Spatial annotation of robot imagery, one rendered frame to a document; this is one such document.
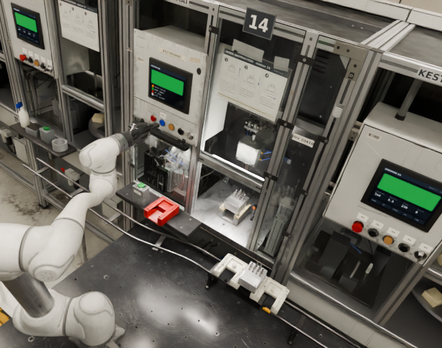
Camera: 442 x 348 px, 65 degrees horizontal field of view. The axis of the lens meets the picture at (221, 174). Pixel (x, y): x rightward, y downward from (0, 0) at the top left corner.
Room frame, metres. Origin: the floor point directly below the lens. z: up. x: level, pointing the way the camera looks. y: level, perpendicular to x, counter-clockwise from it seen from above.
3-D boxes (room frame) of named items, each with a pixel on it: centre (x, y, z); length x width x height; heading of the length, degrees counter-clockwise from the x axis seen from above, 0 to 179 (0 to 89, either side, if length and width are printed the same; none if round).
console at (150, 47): (1.66, 0.29, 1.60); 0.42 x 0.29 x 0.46; 63
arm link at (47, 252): (0.64, 0.45, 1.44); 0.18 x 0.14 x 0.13; 9
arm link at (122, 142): (1.28, 0.48, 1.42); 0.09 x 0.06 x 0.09; 63
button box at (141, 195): (1.50, 0.43, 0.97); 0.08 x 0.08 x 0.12; 63
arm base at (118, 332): (0.79, 0.41, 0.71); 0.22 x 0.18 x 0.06; 63
